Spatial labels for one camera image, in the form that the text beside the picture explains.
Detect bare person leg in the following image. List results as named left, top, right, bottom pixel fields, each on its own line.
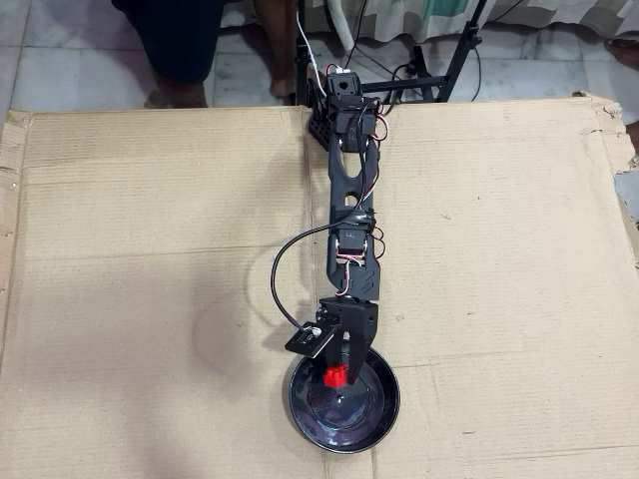
left=252, top=0, right=300, bottom=99
left=143, top=73, right=210, bottom=109

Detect white plastic leg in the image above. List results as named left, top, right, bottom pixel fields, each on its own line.
left=324, top=0, right=353, bottom=52

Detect red lego block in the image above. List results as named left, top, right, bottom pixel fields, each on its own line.
left=321, top=363, right=348, bottom=390

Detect black round plastic bin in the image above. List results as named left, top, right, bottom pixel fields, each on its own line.
left=288, top=345, right=401, bottom=454

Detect black metal stand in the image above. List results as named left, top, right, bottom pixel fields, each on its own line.
left=294, top=0, right=488, bottom=107

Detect white cable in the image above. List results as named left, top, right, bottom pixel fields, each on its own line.
left=295, top=0, right=323, bottom=72

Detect black robot base with clamp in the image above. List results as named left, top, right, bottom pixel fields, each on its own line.
left=306, top=70, right=366, bottom=151

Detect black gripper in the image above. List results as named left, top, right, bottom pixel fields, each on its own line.
left=316, top=295, right=380, bottom=386

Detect green white patterned bedsheet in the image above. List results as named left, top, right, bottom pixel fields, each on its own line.
left=219, top=0, right=639, bottom=46

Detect bare foot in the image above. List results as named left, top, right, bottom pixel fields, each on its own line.
left=603, top=38, right=639, bottom=70

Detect person's legs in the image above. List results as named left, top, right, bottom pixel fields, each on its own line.
left=110, top=0, right=226, bottom=85

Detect large flat cardboard sheet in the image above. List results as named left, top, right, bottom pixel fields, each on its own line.
left=0, top=91, right=639, bottom=479

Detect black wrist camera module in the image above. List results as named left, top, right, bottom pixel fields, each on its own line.
left=284, top=322, right=335, bottom=360

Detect thin black floor cable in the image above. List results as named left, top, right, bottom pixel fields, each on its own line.
left=391, top=44, right=484, bottom=104
left=342, top=0, right=371, bottom=71

